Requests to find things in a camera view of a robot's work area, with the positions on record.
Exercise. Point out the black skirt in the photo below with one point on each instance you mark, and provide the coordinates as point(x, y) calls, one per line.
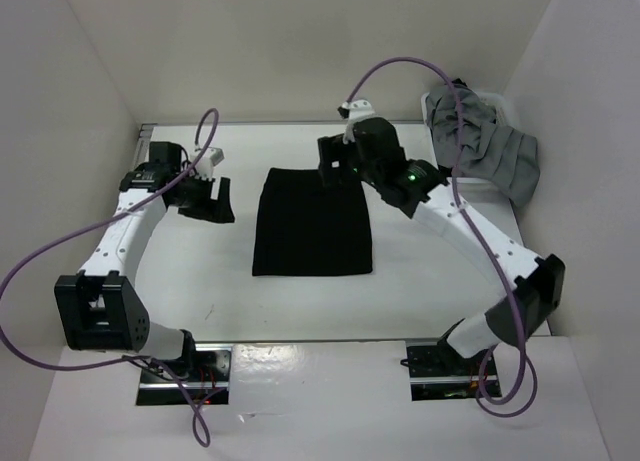
point(305, 229)

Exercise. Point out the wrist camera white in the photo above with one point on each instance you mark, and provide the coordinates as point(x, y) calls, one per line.
point(207, 161)
point(352, 112)

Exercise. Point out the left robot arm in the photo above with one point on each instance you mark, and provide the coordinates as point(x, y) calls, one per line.
point(99, 307)

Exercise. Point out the white plastic basket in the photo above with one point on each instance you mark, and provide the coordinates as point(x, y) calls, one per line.
point(506, 114)

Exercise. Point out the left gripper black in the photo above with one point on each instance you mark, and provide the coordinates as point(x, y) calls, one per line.
point(214, 210)

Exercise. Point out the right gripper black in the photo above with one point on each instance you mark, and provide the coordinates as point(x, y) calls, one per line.
point(332, 150)

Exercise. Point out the grey skirt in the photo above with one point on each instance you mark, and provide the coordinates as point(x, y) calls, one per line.
point(488, 150)

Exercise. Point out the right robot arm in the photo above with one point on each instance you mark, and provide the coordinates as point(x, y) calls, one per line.
point(531, 285)

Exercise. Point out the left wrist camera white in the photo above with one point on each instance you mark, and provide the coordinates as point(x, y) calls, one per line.
point(207, 161)

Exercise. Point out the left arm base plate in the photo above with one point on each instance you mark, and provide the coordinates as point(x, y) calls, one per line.
point(205, 378)

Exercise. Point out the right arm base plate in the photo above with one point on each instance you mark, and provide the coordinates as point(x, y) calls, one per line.
point(435, 376)

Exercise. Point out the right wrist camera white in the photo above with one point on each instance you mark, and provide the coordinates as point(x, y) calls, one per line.
point(352, 112)

